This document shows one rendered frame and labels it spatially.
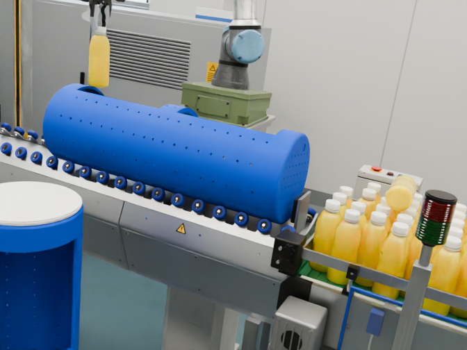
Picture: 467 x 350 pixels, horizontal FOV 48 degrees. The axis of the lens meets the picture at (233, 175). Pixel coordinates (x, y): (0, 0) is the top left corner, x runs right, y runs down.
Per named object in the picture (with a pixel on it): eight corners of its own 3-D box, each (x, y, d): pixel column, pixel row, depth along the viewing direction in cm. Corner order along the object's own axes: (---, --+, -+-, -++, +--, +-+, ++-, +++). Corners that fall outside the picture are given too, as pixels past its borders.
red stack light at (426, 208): (421, 207, 112) (425, 191, 111) (453, 216, 110) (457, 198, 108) (418, 217, 106) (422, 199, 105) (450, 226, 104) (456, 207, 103)
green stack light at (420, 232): (415, 229, 114) (421, 208, 112) (447, 237, 111) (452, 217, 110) (412, 239, 108) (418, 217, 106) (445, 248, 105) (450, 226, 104)
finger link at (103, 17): (97, 29, 185) (95, 2, 180) (110, 31, 182) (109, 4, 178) (92, 30, 182) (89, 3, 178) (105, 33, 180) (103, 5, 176)
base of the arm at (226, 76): (222, 83, 216) (226, 59, 214) (255, 89, 210) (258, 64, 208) (203, 83, 203) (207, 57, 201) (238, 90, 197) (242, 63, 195)
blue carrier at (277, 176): (91, 157, 208) (100, 85, 202) (299, 216, 174) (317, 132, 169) (37, 162, 182) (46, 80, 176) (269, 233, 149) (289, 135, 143)
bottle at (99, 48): (108, 85, 188) (110, 31, 182) (108, 88, 182) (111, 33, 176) (87, 83, 186) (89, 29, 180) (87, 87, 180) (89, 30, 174)
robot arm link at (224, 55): (244, 62, 212) (249, 28, 208) (253, 64, 199) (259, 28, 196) (215, 58, 208) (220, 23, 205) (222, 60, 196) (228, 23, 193)
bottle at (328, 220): (335, 275, 145) (347, 213, 139) (309, 271, 145) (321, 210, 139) (331, 262, 152) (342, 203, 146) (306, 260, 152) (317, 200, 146)
